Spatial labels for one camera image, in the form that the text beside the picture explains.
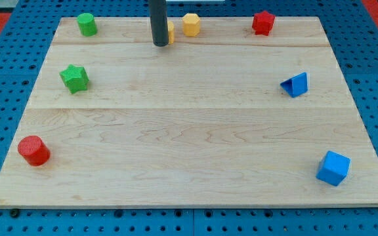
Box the light wooden board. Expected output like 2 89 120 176
0 16 378 209

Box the yellow hexagon block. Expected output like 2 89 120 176
182 13 201 37

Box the yellow block behind pointer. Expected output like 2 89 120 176
167 20 175 45

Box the blue triangle block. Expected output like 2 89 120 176
280 72 308 98

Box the black cylindrical robot pointer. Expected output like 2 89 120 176
148 0 169 47

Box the green star block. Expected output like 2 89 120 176
59 64 89 94

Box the red star block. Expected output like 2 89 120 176
252 10 276 36

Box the green cylinder block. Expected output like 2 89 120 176
77 12 98 37

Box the blue cube block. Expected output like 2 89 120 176
316 151 351 186

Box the red cylinder block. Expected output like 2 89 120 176
17 136 51 166

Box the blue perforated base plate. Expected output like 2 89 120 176
0 0 378 235

